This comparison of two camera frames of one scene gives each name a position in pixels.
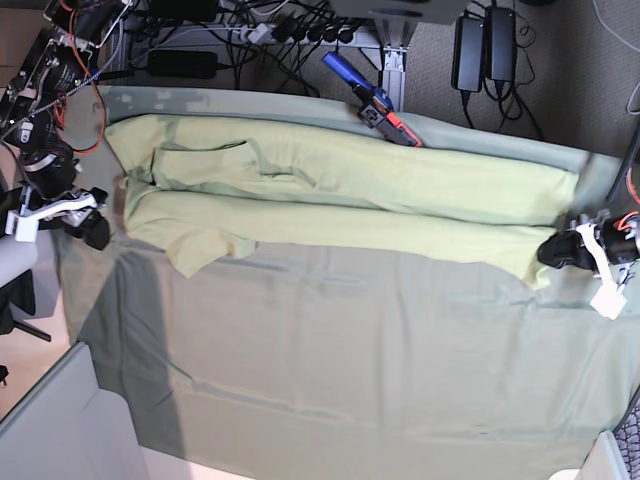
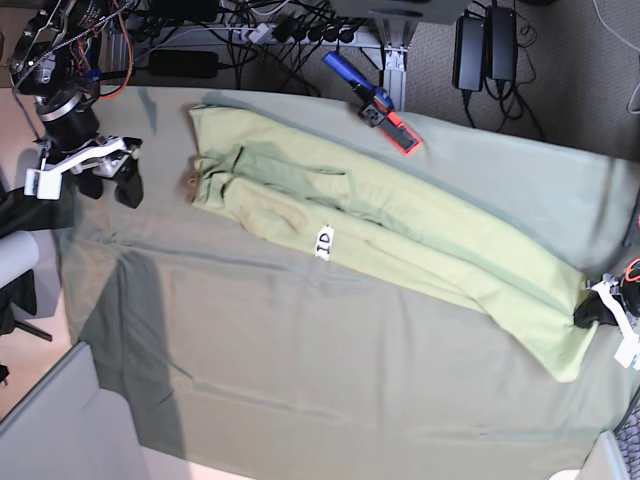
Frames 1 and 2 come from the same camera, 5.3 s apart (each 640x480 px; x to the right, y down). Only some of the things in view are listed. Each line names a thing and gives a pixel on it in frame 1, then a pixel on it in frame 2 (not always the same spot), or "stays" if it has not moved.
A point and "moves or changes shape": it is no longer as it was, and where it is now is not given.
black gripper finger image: (560, 245) → (590, 309)
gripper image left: (78, 212) → (105, 160)
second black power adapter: (501, 43) stays
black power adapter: (468, 53) stays
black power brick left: (183, 64) stays
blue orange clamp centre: (376, 109) stays
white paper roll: (17, 257) stays
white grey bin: (70, 428) stays
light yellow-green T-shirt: (210, 194) moves or changes shape
